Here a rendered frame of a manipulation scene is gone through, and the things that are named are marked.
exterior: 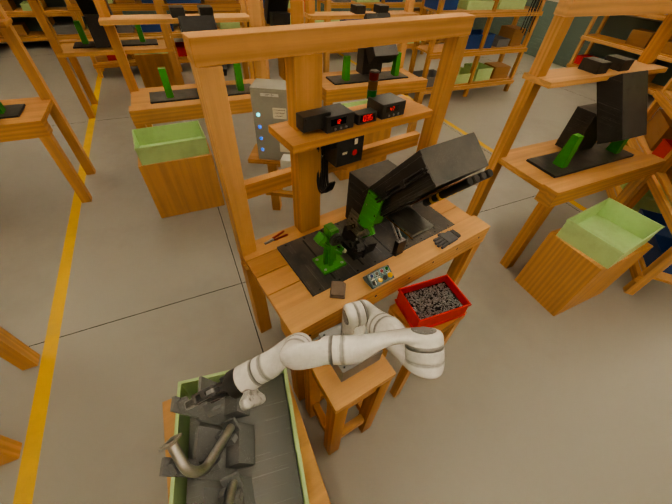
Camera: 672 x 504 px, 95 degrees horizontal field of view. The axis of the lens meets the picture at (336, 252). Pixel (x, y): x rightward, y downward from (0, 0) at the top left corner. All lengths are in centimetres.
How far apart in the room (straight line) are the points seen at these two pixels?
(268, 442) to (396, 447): 110
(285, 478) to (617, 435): 228
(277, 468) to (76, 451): 155
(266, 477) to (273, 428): 16
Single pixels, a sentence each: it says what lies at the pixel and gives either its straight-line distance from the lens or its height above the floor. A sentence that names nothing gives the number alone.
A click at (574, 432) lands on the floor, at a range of 283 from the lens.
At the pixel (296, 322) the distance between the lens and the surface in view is 153.
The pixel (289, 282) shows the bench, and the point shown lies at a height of 88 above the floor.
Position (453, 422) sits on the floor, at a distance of 245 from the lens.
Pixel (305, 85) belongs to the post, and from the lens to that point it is 154.
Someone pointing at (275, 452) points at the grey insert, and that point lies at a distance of 139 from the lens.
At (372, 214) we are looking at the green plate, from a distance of 167.
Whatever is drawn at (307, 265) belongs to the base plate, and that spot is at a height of 90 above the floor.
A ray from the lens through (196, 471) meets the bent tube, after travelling 118.
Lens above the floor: 220
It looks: 46 degrees down
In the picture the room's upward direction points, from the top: 4 degrees clockwise
